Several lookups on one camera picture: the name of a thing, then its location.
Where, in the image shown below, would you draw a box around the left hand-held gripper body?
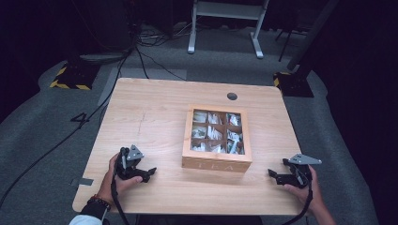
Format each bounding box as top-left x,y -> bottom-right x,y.
114,143 -> 145,182

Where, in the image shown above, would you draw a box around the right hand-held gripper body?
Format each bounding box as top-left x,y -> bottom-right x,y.
283,153 -> 323,189

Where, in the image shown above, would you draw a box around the wooden tea box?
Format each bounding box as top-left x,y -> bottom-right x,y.
181,103 -> 253,173

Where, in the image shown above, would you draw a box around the person's left hand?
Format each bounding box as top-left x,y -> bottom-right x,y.
97,153 -> 144,205

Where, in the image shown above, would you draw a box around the person's right hand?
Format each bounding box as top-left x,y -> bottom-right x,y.
283,165 -> 324,215

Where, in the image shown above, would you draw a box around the grey tape piece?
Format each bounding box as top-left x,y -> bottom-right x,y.
69,176 -> 95,188

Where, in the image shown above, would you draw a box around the group of tea packets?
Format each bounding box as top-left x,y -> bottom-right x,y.
191,111 -> 246,156

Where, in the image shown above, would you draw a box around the grey oval stand foot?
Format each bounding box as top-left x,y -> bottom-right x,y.
79,51 -> 127,66

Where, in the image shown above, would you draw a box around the thin black tripod legs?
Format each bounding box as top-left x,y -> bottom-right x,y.
274,27 -> 303,63

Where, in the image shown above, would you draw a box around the dark slanted stand pole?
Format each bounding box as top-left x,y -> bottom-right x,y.
285,0 -> 341,71

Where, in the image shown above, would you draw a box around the left hand-held gripper cable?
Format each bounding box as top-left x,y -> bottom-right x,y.
110,172 -> 130,225

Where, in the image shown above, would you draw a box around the hand-held gripper cable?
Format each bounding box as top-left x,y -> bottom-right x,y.
110,172 -> 130,225
281,182 -> 314,225

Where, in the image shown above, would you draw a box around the right hand-held gripper cable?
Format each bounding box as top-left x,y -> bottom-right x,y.
281,182 -> 314,225

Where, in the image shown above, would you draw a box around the dark bead bracelet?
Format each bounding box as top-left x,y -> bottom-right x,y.
86,193 -> 113,211

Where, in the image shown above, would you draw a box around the long black floor cable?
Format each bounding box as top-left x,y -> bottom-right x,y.
0,46 -> 139,209

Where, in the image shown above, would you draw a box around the thin black floor cable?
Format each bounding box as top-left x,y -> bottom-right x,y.
134,46 -> 188,82

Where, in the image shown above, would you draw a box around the tangle of floor cables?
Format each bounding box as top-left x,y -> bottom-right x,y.
136,22 -> 196,49

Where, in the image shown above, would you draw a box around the white desk frame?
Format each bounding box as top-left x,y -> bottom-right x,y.
187,0 -> 270,60

